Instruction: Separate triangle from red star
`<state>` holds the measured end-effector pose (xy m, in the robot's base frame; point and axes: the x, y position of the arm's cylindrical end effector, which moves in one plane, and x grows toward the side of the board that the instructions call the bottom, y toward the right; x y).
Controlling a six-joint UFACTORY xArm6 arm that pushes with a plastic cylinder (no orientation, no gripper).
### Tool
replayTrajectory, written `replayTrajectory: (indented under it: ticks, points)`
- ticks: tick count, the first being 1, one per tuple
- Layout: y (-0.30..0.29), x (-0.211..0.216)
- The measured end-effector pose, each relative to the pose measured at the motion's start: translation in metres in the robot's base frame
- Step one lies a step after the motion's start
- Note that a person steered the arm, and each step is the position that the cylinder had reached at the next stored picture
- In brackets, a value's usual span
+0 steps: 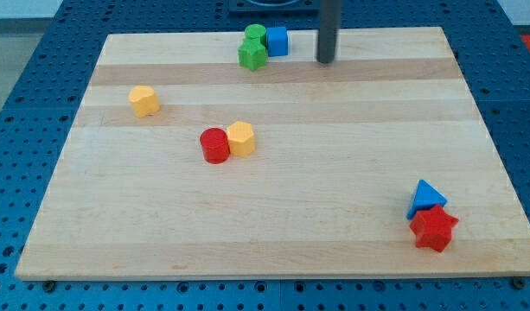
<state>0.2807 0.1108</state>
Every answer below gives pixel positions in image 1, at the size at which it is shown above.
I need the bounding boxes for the green star block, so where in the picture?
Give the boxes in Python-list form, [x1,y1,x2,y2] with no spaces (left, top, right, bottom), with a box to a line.
[238,39,268,71]

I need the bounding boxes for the blue triangle block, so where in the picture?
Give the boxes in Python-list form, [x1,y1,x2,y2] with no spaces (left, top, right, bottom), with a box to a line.
[406,180,447,220]

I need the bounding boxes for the red star block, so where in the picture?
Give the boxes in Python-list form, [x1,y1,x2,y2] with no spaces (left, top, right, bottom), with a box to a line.
[410,204,459,252]

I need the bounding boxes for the yellow hexagon block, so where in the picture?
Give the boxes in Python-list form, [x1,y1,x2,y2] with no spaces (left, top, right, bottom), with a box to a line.
[227,121,256,157]

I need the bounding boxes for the red cylinder block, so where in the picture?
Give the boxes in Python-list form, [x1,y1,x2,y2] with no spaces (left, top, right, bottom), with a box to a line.
[200,128,230,164]

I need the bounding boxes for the wooden board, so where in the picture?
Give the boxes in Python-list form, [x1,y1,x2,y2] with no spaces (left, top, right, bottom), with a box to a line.
[16,27,530,281]

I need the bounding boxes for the blue cube block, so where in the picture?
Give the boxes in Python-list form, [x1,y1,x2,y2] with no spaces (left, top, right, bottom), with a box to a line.
[266,27,289,57]

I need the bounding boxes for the green cylinder block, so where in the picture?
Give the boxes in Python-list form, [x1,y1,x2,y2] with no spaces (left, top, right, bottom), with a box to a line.
[244,23,267,46]

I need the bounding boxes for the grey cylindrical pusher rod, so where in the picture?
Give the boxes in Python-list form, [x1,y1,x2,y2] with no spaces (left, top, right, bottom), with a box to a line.
[316,0,342,64]

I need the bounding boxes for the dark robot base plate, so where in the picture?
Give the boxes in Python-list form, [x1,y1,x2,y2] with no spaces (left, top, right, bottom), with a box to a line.
[225,0,320,13]

